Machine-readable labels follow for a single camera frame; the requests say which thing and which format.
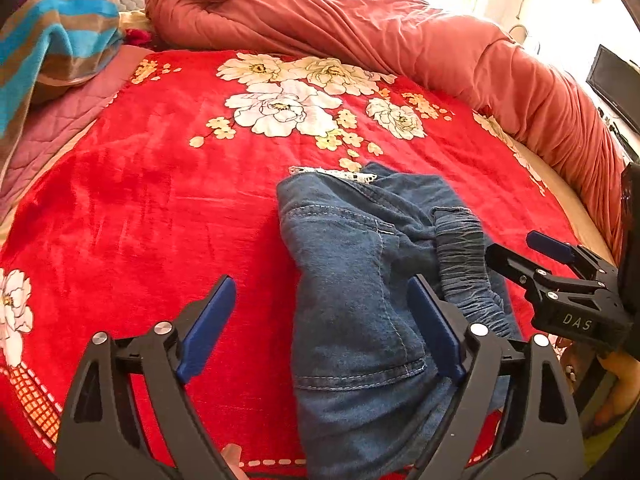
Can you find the striped towel blanket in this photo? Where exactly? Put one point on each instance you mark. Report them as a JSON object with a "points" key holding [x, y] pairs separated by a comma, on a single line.
{"points": [[55, 35]]}

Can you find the black monitor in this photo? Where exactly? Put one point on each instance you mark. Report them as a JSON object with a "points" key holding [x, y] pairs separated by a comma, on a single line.
{"points": [[612, 85]]}

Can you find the rust red duvet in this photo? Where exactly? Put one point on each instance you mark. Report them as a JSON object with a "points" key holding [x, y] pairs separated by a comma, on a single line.
{"points": [[375, 25]]}

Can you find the blue denim pants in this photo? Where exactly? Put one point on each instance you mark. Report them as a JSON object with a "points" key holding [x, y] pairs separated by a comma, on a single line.
{"points": [[350, 285]]}

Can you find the pink quilted pad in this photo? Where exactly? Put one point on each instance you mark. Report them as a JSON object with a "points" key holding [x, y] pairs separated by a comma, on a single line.
{"points": [[55, 135]]}

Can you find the person's right hand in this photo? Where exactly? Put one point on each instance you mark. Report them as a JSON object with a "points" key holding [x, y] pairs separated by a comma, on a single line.
{"points": [[625, 385]]}

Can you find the beige bed sheet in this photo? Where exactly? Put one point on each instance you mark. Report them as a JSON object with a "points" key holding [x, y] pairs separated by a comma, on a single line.
{"points": [[565, 195]]}

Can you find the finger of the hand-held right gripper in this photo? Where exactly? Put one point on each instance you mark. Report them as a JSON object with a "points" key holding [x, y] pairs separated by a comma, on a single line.
{"points": [[550, 247], [512, 265]]}

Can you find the red floral blanket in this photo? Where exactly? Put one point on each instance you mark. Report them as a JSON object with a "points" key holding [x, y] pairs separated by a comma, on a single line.
{"points": [[150, 185]]}

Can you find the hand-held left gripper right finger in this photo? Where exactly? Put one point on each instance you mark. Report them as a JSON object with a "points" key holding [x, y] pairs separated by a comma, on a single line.
{"points": [[435, 327]]}

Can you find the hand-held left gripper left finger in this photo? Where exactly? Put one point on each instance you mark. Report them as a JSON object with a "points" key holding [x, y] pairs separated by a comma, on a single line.
{"points": [[207, 330]]}

